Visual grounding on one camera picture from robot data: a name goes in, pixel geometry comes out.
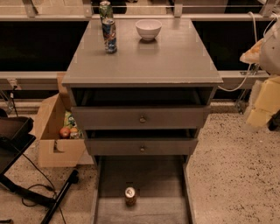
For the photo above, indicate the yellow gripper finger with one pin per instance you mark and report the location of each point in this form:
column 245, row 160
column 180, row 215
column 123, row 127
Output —
column 264, row 102

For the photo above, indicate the orange soda can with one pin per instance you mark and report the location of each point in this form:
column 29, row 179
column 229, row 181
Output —
column 130, row 196

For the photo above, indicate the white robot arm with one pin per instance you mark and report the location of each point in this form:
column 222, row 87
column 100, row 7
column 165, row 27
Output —
column 266, row 51

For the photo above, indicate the grey drawer cabinet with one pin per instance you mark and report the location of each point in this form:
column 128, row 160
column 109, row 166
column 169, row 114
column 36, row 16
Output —
column 177, row 58

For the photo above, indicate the grey bottom drawer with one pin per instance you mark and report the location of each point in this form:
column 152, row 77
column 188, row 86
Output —
column 161, row 190

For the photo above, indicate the grey drawer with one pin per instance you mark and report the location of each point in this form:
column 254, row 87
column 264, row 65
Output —
column 120, row 142
column 161, row 190
column 140, row 108

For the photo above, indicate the grey top drawer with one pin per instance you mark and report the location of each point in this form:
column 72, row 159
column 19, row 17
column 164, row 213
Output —
column 140, row 108

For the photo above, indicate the grey middle drawer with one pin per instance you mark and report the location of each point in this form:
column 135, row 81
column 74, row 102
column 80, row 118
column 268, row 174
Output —
column 120, row 142

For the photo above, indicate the blue patterned tall can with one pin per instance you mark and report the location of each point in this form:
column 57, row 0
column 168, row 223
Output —
column 109, row 34

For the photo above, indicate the green soda can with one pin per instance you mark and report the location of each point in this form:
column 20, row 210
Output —
column 106, row 12

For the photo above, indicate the white ceramic bowl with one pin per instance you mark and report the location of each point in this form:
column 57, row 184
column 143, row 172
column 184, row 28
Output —
column 148, row 29

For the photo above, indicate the green snack bag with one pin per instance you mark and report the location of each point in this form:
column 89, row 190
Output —
column 69, row 120

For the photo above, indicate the red apple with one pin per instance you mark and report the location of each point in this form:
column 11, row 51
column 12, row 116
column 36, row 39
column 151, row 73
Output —
column 64, row 132

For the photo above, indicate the cardboard box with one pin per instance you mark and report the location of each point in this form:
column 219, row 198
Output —
column 53, row 149

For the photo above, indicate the black stand with tray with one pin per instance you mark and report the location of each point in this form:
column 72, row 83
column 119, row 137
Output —
column 15, row 139

